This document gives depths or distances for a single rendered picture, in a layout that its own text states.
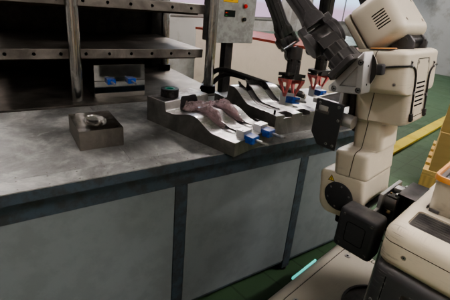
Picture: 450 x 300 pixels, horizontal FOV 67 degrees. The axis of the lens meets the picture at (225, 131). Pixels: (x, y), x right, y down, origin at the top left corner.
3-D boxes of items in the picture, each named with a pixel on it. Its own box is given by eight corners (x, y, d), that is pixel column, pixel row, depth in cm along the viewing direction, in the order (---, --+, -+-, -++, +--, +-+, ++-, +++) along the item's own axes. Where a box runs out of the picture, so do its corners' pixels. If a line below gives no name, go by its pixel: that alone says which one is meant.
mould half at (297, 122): (315, 128, 159) (321, 100, 154) (272, 136, 145) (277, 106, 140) (252, 99, 197) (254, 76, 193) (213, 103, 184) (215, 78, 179)
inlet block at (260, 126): (286, 142, 131) (288, 130, 130) (279, 146, 128) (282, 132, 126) (259, 132, 139) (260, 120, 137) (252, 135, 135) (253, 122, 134)
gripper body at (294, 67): (277, 76, 143) (280, 58, 142) (294, 78, 149) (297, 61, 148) (288, 77, 138) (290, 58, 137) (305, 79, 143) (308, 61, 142)
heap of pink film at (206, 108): (247, 120, 143) (249, 102, 140) (219, 129, 130) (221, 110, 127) (203, 105, 158) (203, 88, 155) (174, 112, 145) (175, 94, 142)
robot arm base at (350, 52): (351, 58, 88) (372, 57, 96) (333, 36, 90) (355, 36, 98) (329, 80, 94) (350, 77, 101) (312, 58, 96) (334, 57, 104)
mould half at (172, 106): (272, 140, 141) (276, 114, 137) (233, 157, 122) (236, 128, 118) (189, 109, 170) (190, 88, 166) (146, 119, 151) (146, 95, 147)
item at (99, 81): (144, 94, 193) (144, 63, 187) (95, 98, 179) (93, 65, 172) (119, 75, 231) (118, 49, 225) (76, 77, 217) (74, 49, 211)
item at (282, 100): (309, 109, 138) (311, 96, 137) (300, 108, 135) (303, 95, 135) (286, 104, 149) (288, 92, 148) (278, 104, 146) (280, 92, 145)
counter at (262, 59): (229, 78, 622) (234, 27, 590) (367, 121, 447) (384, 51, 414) (192, 82, 566) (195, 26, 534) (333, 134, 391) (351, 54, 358)
